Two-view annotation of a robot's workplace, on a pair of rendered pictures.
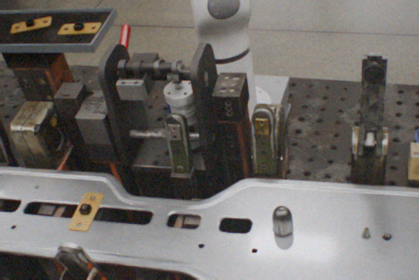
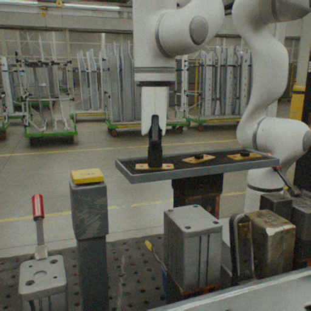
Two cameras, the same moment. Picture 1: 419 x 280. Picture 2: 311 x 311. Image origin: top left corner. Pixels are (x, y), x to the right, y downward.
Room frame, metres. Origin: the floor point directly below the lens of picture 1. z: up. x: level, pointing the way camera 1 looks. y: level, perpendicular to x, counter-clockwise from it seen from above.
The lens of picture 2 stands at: (0.58, 0.88, 1.36)
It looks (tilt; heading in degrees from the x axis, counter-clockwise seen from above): 15 degrees down; 319
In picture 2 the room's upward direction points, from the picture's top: straight up
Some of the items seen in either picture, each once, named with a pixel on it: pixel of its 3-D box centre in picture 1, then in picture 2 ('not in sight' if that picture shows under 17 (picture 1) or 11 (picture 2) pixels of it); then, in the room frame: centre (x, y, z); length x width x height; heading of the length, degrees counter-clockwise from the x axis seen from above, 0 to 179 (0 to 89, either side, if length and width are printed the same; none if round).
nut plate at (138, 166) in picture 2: not in sight; (154, 164); (1.08, 0.45, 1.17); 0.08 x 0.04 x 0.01; 50
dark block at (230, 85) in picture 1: (242, 167); not in sight; (0.79, -0.05, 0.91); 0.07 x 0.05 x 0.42; 160
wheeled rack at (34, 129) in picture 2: not in sight; (48, 98); (7.35, -1.92, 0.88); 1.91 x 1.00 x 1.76; 157
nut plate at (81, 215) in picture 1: (85, 210); not in sight; (0.66, 0.23, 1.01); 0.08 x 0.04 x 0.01; 160
